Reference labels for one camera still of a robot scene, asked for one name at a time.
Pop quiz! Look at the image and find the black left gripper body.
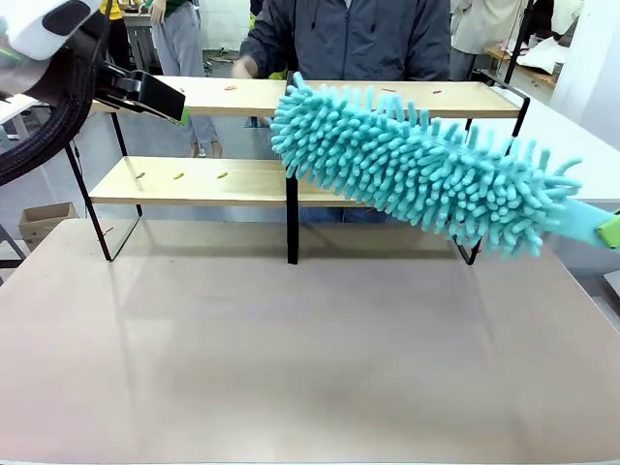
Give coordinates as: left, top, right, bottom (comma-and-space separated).
93, 61, 147, 106

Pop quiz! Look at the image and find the teal chenille duster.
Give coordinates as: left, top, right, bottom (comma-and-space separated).
268, 71, 620, 261

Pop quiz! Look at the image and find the person's right hand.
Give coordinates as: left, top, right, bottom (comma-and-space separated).
231, 53, 261, 80

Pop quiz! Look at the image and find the grey background desk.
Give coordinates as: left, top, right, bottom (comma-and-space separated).
122, 11, 162, 75

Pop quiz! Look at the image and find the person in yellow shirt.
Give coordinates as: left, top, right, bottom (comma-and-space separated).
103, 0, 133, 70

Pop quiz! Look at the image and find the person in grey trousers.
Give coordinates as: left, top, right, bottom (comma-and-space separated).
146, 0, 225, 160

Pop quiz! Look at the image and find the white long table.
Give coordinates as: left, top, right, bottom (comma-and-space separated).
483, 85, 620, 205

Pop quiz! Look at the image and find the white side table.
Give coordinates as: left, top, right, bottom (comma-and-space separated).
0, 94, 52, 128

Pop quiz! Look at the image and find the cardboard box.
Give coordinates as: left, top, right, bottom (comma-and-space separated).
17, 201, 79, 252

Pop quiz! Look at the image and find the wooden bench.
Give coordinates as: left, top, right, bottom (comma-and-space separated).
483, 44, 559, 90

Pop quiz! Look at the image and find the white paper sheet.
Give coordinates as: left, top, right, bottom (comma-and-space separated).
517, 35, 569, 75

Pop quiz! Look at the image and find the person in dark jacket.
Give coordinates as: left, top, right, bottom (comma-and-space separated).
238, 0, 452, 225

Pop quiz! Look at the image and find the black stand pole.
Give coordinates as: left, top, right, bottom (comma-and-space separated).
502, 0, 535, 86

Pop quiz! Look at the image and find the person in beige top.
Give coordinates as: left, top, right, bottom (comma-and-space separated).
449, 0, 527, 82

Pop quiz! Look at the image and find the wooden shelf with black frame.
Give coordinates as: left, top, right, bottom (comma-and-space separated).
64, 71, 532, 266

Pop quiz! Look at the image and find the black braided cable sleeve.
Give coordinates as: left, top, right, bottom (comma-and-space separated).
0, 9, 115, 188

